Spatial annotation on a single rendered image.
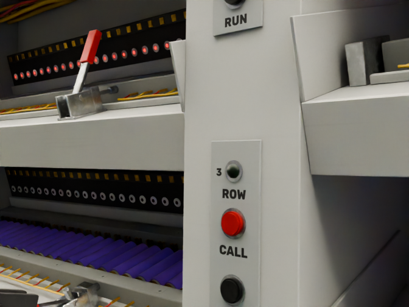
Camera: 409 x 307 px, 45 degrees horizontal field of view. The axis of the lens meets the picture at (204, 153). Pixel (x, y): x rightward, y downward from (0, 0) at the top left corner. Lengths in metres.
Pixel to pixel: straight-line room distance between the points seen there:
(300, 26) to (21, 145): 0.34
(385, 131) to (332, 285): 0.12
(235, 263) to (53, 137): 0.24
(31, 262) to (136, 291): 0.18
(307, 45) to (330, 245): 0.13
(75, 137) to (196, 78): 0.15
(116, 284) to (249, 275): 0.20
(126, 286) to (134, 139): 0.15
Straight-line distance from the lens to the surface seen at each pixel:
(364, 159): 0.29
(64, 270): 0.56
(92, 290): 0.50
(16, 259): 0.64
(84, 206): 0.74
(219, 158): 0.33
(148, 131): 0.38
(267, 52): 0.32
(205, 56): 0.35
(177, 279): 0.48
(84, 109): 0.48
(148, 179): 0.61
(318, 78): 0.31
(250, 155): 0.31
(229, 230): 0.32
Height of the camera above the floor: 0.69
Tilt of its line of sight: 1 degrees up
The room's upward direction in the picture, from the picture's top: 1 degrees clockwise
